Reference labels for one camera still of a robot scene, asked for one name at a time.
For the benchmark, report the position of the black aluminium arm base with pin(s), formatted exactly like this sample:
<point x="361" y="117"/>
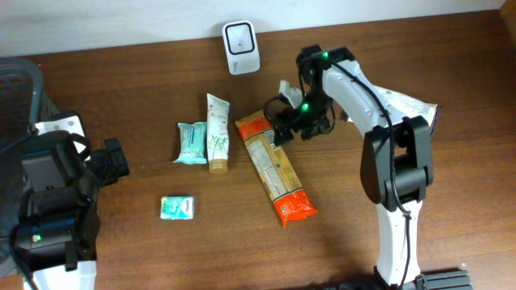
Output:
<point x="444" y="280"/>

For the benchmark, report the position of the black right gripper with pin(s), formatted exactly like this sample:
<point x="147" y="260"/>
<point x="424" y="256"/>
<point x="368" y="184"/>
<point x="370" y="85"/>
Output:
<point x="285" y="123"/>

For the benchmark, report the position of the white barcode scanner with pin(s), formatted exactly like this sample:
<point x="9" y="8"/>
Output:
<point x="241" y="47"/>

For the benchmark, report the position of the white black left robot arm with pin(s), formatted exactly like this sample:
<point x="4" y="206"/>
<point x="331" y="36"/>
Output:
<point x="53" y="244"/>

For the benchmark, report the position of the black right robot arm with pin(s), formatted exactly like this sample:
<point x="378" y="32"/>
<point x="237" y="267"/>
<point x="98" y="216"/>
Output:
<point x="396" y="165"/>

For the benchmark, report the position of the grey plastic mesh basket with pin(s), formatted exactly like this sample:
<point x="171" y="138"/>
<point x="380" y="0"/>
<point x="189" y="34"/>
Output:
<point x="23" y="104"/>

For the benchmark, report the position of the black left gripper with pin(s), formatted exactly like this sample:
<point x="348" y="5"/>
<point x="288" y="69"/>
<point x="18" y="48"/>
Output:
<point x="122" y="165"/>

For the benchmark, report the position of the teal pocket tissue pack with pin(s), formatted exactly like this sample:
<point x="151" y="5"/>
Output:
<point x="177" y="208"/>

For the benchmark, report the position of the orange spaghetti packet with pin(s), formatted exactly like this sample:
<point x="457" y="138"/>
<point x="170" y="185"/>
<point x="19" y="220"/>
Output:
<point x="281" y="182"/>

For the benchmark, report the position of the white blue noodle bag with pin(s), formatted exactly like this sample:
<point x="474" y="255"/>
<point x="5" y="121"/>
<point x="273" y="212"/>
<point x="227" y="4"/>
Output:
<point x="407" y="106"/>

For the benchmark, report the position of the teal wet wipes pack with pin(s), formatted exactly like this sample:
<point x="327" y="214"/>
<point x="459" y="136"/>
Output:
<point x="193" y="143"/>

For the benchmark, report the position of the white floral cream tube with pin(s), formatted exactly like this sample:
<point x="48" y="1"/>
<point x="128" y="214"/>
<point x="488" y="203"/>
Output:
<point x="217" y="137"/>

